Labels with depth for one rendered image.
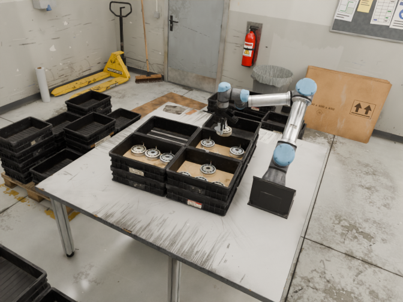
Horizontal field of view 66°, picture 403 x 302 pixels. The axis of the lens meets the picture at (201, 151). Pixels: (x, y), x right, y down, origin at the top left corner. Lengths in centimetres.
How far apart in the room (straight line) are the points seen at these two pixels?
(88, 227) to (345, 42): 376
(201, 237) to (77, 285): 109
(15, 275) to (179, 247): 90
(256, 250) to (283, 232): 23
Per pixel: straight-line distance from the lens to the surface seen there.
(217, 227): 185
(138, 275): 250
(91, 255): 267
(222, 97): 197
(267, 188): 191
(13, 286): 203
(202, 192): 184
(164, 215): 190
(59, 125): 360
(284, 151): 182
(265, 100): 206
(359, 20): 461
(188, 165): 207
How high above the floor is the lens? 204
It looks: 33 degrees down
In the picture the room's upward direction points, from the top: 5 degrees clockwise
